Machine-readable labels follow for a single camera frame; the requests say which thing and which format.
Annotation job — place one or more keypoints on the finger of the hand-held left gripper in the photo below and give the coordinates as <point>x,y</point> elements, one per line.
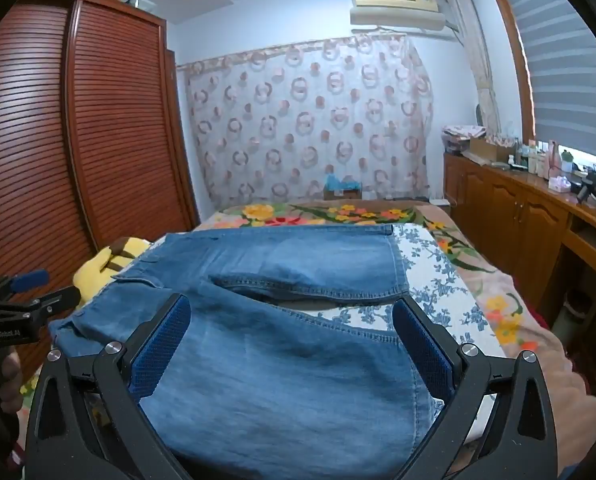
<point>28,279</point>
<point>53,305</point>

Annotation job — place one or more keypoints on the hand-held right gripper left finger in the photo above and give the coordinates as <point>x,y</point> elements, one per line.
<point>162,347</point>

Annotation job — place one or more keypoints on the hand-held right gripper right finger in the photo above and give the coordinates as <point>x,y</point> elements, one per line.
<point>422,347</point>

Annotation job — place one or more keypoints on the blue denim pants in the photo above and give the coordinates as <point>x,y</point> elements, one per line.
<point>278,360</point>

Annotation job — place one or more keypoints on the person's left hand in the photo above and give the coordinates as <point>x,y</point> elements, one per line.
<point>12,380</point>

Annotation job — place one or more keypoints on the yellow plush toy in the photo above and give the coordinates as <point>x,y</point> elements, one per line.
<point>98,270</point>

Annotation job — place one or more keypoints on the flower print bed blanket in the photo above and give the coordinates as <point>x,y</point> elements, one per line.
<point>507,310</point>

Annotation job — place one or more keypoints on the wooden cabinet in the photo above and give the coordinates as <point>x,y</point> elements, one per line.
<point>502,210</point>

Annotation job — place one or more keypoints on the small cardboard box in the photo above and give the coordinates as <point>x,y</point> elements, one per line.
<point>343,195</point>

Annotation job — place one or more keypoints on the blue soft toy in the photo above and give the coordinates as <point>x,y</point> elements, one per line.
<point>342,182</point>

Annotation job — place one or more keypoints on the wooden headboard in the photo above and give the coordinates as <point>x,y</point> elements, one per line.
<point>103,110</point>

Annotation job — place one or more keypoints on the open cardboard box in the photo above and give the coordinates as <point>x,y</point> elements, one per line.
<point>492,151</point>

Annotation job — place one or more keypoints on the pink patterned bag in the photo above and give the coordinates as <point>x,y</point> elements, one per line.
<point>460,139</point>

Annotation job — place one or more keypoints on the pink tissue box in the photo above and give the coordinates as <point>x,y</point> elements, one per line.
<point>560,185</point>

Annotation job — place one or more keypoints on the group of toiletry bottles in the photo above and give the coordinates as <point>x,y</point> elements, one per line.
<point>540,160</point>

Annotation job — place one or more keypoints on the black hair dryer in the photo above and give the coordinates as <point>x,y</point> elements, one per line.
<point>590,187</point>

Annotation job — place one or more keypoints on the circle patterned curtain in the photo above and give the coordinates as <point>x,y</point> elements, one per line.
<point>303,125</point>

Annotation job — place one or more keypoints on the beige corner curtain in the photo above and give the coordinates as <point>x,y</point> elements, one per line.
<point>480,60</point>

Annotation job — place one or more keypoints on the grey striped window blind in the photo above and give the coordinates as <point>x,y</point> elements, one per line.
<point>567,70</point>

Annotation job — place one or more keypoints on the wooden window frame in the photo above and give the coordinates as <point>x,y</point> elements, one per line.
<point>520,70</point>

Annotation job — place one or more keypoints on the wall air conditioner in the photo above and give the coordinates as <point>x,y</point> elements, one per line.
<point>397,2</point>

